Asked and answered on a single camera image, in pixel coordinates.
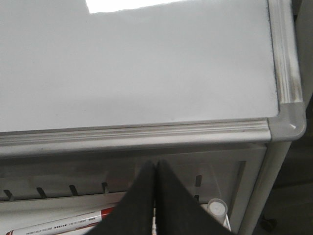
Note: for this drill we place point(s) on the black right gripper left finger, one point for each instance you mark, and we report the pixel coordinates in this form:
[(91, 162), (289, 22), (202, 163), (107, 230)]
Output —
[(133, 215)]

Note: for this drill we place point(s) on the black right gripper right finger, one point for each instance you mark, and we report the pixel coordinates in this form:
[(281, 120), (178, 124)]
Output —
[(177, 211)]

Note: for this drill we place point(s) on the red capped whiteboard marker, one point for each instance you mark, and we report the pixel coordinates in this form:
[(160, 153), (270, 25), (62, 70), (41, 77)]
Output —
[(64, 225)]

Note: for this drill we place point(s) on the white cylindrical marker end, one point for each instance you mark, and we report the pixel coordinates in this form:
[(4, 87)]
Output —
[(218, 209)]

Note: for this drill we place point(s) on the white whiteboard with aluminium frame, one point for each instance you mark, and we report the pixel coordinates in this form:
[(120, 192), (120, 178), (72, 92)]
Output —
[(95, 75)]

